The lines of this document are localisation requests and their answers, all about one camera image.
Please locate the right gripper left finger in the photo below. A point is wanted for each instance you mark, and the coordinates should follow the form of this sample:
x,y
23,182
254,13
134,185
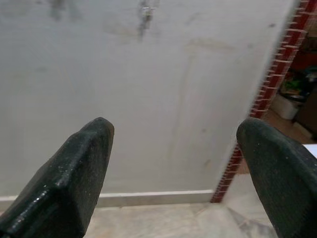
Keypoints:
x,y
62,183

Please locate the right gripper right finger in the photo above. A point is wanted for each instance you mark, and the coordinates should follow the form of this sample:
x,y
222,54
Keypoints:
x,y
282,178

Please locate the white bucket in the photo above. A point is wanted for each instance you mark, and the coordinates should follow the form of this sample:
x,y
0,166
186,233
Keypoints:
x,y
287,106

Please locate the green clutter pile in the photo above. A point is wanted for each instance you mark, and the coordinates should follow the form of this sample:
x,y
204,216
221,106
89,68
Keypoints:
x,y
292,86

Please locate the pale wall baseboard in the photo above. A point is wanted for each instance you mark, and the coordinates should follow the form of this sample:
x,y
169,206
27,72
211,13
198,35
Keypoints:
x,y
153,197

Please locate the red brick wall edge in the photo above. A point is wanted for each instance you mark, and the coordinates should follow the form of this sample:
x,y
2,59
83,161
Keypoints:
x,y
280,64

